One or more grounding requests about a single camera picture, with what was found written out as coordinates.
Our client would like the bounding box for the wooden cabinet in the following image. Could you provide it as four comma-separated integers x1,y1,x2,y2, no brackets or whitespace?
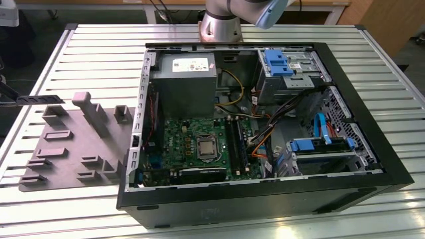
338,0,425,59

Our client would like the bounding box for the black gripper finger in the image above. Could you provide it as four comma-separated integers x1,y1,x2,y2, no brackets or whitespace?
0,83,20,108

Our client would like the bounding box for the green motherboard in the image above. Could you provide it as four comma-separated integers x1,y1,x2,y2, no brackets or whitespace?
141,117,262,186

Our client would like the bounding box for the blue RAM stick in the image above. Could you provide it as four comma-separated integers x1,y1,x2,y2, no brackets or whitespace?
14,94,66,106

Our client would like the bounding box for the white framed wooden desk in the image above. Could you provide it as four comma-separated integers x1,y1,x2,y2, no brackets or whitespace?
12,0,353,25

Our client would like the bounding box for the grey parts rack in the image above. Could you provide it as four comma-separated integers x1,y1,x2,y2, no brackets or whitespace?
17,91,138,192

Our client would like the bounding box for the black PC case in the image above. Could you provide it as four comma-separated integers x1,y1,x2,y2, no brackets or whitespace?
114,42,415,229

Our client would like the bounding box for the black graphics card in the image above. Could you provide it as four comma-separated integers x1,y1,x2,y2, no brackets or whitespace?
169,166,229,185

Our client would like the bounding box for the black hanging cable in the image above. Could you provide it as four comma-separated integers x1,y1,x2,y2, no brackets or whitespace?
149,0,173,23

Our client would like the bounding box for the metal disk bay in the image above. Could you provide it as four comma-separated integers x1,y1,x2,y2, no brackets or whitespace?
273,149,382,180

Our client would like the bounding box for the hard disk in blue carrier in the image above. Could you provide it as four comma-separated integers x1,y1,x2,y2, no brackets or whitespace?
285,137,355,157

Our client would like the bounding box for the black cable bundle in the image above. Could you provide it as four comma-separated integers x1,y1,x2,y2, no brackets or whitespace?
246,84,333,145

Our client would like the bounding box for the metal CPU socket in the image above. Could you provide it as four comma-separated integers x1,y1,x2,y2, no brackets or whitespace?
194,134,222,164

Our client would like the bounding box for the yellow wire bundle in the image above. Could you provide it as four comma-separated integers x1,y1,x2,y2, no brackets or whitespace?
214,69,245,107

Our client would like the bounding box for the silver CPU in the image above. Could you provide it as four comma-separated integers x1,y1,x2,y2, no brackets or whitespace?
198,141,217,155

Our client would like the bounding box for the grey power supply unit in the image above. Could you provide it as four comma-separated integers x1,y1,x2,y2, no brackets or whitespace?
149,52,218,118

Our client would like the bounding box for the blue plastic bay latch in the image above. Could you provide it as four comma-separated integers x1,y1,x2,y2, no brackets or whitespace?
263,49,294,77

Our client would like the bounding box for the orange wire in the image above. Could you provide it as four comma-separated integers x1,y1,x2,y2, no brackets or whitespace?
249,139,270,159

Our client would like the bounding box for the metal optical drive cage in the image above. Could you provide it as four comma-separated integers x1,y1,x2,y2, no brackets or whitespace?
257,48,333,105

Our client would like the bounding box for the red fan wire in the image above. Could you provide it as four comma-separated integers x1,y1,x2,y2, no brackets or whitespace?
147,94,158,147

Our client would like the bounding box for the black RAM slot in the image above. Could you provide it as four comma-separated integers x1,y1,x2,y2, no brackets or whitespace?
225,116,241,175

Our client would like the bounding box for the blue SATA cable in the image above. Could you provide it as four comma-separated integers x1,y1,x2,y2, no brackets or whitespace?
313,113,333,145

